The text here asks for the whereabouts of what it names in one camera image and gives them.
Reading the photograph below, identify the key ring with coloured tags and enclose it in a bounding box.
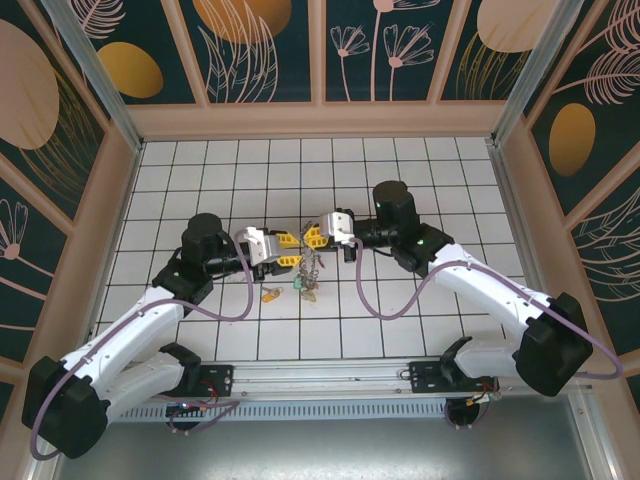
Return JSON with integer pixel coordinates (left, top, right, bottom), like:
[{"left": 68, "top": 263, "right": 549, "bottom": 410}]
[{"left": 294, "top": 227, "right": 324, "bottom": 304}]

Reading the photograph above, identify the grey metal sheet panel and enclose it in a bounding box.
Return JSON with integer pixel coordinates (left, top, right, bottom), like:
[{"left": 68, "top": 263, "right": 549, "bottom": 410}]
[{"left": 49, "top": 417, "right": 596, "bottom": 480}]

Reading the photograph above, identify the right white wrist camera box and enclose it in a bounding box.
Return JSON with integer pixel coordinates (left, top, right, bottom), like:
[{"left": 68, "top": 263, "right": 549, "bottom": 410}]
[{"left": 318, "top": 211, "right": 356, "bottom": 248}]

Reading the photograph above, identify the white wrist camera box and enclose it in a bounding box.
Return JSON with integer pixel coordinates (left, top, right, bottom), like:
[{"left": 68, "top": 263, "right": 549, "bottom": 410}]
[
  {"left": 318, "top": 211, "right": 356, "bottom": 248},
  {"left": 234, "top": 225, "right": 283, "bottom": 269}
]

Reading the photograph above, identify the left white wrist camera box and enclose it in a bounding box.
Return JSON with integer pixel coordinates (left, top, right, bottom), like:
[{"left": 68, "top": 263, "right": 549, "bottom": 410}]
[{"left": 234, "top": 225, "right": 283, "bottom": 269}]

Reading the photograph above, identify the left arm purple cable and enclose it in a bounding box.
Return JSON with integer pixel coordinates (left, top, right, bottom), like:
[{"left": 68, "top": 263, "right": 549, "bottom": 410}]
[{"left": 30, "top": 247, "right": 252, "bottom": 460}]

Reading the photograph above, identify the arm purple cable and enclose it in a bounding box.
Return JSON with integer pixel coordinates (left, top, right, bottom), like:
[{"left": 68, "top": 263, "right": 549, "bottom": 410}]
[
  {"left": 30, "top": 247, "right": 252, "bottom": 460},
  {"left": 355, "top": 242, "right": 625, "bottom": 401}
]

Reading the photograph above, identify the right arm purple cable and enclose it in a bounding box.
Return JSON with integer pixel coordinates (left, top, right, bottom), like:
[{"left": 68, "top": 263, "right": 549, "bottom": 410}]
[{"left": 355, "top": 242, "right": 625, "bottom": 401}]

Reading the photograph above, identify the aluminium side rail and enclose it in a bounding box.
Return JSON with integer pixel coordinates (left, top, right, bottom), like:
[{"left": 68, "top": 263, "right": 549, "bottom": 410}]
[{"left": 487, "top": 139, "right": 551, "bottom": 301}]

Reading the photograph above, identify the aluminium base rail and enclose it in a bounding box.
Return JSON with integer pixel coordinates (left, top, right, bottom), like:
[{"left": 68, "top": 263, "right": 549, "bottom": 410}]
[{"left": 47, "top": 353, "right": 596, "bottom": 407}]

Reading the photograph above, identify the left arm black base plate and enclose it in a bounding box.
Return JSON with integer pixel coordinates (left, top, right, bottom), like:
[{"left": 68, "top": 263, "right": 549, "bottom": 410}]
[{"left": 142, "top": 363, "right": 236, "bottom": 399}]

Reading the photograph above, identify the grey slotted cable duct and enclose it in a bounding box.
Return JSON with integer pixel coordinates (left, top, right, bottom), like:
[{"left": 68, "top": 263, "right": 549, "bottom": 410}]
[{"left": 99, "top": 402, "right": 451, "bottom": 422}]

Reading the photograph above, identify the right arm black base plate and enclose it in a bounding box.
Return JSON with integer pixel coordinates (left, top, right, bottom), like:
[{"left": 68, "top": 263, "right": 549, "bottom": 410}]
[{"left": 408, "top": 359, "right": 501, "bottom": 397}]

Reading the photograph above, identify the right aluminium frame post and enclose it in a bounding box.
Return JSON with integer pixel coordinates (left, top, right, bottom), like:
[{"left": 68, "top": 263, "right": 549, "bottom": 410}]
[{"left": 492, "top": 0, "right": 589, "bottom": 146}]

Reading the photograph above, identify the aluminium frame post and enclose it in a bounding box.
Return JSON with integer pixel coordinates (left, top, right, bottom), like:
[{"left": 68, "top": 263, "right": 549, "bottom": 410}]
[
  {"left": 40, "top": 0, "right": 145, "bottom": 152},
  {"left": 492, "top": 0, "right": 589, "bottom": 146}
]

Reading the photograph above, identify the left aluminium frame post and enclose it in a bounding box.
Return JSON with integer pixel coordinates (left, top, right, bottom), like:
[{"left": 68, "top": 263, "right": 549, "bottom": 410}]
[{"left": 40, "top": 0, "right": 145, "bottom": 152}]

